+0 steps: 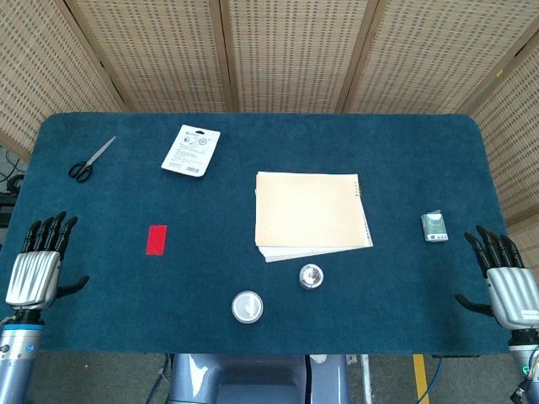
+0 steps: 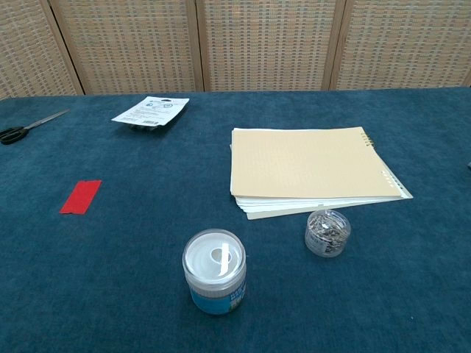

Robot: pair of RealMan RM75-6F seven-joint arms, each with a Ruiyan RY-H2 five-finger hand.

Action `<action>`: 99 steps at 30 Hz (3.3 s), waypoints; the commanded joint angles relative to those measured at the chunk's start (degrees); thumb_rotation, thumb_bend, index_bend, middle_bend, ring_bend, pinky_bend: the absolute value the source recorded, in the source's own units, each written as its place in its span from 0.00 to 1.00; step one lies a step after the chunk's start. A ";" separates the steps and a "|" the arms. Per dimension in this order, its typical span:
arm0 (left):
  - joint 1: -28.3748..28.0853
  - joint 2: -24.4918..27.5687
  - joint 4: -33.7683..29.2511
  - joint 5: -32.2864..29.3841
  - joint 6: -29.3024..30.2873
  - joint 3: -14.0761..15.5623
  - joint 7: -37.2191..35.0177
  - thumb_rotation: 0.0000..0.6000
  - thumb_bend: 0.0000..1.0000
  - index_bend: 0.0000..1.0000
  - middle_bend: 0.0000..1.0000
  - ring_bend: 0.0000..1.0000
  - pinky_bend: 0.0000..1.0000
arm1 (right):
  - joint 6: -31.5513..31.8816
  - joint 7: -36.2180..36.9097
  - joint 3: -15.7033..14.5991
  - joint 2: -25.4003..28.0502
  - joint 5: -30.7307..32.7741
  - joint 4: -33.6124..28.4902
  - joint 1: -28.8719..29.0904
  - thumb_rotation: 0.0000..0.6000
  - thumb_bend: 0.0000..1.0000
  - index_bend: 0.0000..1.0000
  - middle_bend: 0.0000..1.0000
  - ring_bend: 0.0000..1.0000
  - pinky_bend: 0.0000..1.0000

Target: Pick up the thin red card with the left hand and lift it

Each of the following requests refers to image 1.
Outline red card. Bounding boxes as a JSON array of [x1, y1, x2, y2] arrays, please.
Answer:
[[146, 225, 168, 256]]

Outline small green box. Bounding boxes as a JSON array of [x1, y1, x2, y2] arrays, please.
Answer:
[[420, 211, 450, 243]]

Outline blue cable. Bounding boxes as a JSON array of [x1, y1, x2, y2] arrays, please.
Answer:
[[432, 357, 446, 399]]

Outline black cables bundle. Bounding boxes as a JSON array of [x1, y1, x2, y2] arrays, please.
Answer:
[[0, 145, 29, 195]]

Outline woven bamboo folding screen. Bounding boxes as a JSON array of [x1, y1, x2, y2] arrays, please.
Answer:
[[0, 0, 539, 253]]

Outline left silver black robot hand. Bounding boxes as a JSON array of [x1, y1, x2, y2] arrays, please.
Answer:
[[4, 210, 90, 312]]

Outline black-handled scissors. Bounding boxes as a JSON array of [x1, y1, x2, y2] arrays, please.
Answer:
[[68, 136, 117, 183]]

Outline grey-blue robot torso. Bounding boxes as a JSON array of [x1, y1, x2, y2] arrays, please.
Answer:
[[168, 353, 350, 404]]

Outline clear jar of paper clips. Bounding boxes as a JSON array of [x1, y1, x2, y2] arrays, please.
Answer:
[[298, 263, 325, 290]]

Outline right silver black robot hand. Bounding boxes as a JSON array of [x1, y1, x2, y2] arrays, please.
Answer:
[[454, 225, 539, 332]]

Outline white metal pole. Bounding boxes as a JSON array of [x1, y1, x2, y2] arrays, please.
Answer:
[[360, 354, 375, 404]]

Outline white-lidded blue-label jar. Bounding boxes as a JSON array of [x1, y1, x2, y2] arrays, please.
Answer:
[[231, 290, 265, 325]]

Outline blue table cloth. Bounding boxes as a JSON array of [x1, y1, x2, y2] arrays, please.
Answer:
[[0, 112, 521, 356]]

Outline white blister pack card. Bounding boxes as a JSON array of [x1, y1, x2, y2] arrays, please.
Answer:
[[160, 124, 221, 178]]

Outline beige spiral notebook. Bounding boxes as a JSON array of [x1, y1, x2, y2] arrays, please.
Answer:
[[253, 170, 374, 263]]

